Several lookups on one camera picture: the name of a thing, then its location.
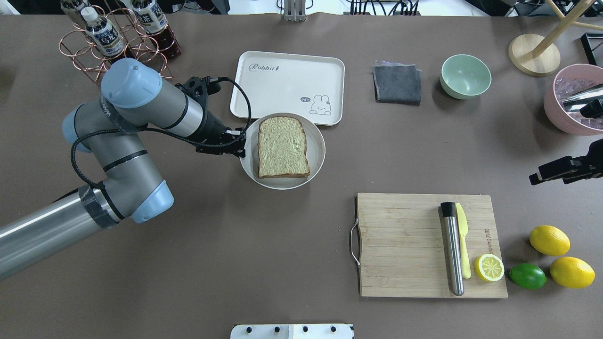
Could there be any mint green bowl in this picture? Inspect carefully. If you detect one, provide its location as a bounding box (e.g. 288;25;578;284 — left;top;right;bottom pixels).
440;54;492;99

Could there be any tea bottle right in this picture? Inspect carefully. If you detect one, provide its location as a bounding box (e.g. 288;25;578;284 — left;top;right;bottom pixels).
131;0;181;60

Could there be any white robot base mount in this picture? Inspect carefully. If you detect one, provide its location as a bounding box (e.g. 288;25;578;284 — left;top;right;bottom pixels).
230;323;355;339

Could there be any wooden mug stand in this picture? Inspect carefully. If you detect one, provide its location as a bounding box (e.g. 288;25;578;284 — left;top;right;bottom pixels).
508;0;603;77

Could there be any half lemon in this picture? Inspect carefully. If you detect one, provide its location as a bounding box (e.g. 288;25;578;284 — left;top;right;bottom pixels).
474;253;505;283

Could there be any whole lemon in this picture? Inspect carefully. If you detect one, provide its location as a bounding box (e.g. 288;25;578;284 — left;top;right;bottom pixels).
550;256;596;288
529;225;571;256

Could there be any steel shaker in bowl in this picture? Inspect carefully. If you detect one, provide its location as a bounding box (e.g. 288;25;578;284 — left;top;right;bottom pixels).
562;84;603;119

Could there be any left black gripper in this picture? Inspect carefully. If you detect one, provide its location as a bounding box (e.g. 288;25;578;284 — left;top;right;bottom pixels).
196;112;247;158

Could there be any upper whole lemon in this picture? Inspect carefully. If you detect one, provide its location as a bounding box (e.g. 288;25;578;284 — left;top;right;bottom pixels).
529;225;571;256

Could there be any tea bottle front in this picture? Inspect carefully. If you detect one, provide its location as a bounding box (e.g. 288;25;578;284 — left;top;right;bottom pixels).
80;6;126;58

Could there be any yellow plastic knife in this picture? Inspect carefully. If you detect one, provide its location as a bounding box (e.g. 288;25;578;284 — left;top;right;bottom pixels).
455;202;472;279

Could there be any grey folded cloth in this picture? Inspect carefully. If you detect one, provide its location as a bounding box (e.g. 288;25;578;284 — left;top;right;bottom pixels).
372;61;422;105

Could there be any green lime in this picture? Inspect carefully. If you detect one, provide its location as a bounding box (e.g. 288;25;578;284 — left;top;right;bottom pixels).
508;263;547;290

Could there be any cream rabbit serving tray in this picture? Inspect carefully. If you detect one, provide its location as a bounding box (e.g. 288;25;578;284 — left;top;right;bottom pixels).
230;51;345;125

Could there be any pink bowl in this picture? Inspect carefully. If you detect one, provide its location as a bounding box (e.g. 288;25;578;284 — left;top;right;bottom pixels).
543;64;603;137

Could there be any bread slice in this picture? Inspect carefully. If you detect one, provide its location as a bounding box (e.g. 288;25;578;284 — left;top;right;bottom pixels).
258;116;310;178

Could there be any lower whole lemon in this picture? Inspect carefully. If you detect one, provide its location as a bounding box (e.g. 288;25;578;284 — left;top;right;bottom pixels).
550;256;596;288

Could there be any steel muddler black head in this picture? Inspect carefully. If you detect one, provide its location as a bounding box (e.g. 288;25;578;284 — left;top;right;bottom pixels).
440;202;464;296

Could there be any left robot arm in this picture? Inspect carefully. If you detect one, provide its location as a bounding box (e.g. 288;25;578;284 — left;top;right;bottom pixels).
0;58;252;279

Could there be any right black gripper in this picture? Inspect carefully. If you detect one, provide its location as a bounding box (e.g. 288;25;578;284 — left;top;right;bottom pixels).
529;139;603;186

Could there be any copper wire bottle rack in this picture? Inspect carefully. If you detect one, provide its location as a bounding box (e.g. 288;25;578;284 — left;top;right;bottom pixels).
59;0;173;85

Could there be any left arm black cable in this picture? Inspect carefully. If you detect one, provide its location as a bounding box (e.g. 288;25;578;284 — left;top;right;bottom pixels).
71;77;253;189

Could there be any white round plate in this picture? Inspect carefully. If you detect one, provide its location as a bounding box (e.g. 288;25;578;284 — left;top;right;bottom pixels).
239;113;326;190

